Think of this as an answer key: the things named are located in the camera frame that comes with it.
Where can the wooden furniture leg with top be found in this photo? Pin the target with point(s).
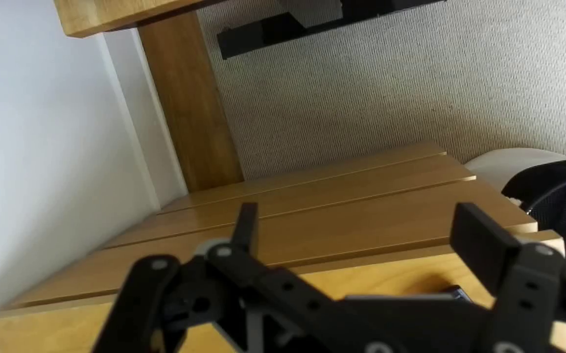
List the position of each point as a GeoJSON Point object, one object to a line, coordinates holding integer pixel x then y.
{"type": "Point", "coordinates": [190, 111]}

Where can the light wooden dresser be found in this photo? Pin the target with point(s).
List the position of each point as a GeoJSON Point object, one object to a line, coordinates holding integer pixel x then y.
{"type": "Point", "coordinates": [361, 217]}

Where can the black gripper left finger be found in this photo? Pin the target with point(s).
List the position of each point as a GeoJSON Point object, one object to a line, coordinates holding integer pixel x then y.
{"type": "Point", "coordinates": [165, 295]}

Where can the white rounded container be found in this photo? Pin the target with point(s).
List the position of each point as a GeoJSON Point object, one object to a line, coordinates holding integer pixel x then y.
{"type": "Point", "coordinates": [510, 168]}

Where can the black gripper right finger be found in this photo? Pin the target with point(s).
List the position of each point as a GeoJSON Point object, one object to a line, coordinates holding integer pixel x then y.
{"type": "Point", "coordinates": [523, 287]}

